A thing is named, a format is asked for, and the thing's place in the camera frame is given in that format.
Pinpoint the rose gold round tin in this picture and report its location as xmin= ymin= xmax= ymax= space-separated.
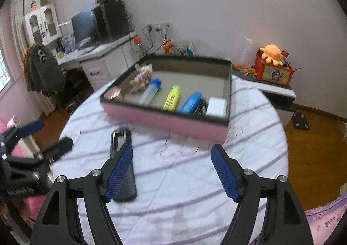
xmin=103 ymin=87 xmax=124 ymax=101

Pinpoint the clear bottle blue cap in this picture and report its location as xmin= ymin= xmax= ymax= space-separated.
xmin=139 ymin=78 xmax=162 ymax=106

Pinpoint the yellow highlighter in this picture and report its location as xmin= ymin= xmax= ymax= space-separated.
xmin=163 ymin=85 xmax=181 ymax=112

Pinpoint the black hair clip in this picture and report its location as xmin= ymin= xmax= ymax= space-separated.
xmin=193 ymin=98 xmax=208 ymax=116

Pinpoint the blue highlighter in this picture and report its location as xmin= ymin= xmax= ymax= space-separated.
xmin=179 ymin=92 xmax=202 ymax=114

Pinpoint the pink floral bedding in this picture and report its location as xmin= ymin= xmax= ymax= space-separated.
xmin=304 ymin=193 xmax=346 ymax=244

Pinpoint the chair with dark jacket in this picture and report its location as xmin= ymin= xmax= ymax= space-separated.
xmin=23 ymin=43 xmax=66 ymax=107

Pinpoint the black floor scale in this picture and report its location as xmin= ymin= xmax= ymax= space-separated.
xmin=291 ymin=112 xmax=310 ymax=131

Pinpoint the white striped quilt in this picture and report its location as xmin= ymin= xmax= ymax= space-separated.
xmin=53 ymin=77 xmax=288 ymax=244

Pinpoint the white desk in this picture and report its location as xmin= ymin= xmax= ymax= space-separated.
xmin=58 ymin=32 xmax=137 ymax=91

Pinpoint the white glass door cabinet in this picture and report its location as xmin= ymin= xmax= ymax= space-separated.
xmin=23 ymin=4 xmax=62 ymax=45

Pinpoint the pink plush doll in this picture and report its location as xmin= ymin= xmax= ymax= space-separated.
xmin=129 ymin=63 xmax=153 ymax=93

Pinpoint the low white black cabinet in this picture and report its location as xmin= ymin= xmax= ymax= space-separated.
xmin=233 ymin=69 xmax=296 ymax=126

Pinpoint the white rectangular box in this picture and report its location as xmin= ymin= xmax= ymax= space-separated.
xmin=206 ymin=97 xmax=228 ymax=118

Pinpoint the black computer monitor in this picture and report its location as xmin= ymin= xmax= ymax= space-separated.
xmin=71 ymin=4 xmax=101 ymax=51

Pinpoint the bottle with orange cap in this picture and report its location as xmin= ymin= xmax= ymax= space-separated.
xmin=132 ymin=35 xmax=144 ymax=59

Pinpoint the black computer tower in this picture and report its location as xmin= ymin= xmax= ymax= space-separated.
xmin=91 ymin=1 xmax=130 ymax=43

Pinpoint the red printed storage crate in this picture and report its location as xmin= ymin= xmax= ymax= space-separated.
xmin=254 ymin=50 xmax=295 ymax=87

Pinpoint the pink black storage box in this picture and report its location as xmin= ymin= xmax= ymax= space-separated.
xmin=100 ymin=55 xmax=232 ymax=143

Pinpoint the clear plastic bag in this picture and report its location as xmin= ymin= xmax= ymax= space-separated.
xmin=239 ymin=35 xmax=256 ymax=65

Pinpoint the red snack bag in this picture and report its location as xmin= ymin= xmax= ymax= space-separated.
xmin=162 ymin=39 xmax=175 ymax=54

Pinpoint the orange octopus plush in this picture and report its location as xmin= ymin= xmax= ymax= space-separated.
xmin=259 ymin=44 xmax=283 ymax=66

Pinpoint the white wall power outlet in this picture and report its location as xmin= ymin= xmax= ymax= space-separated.
xmin=146 ymin=21 xmax=172 ymax=33

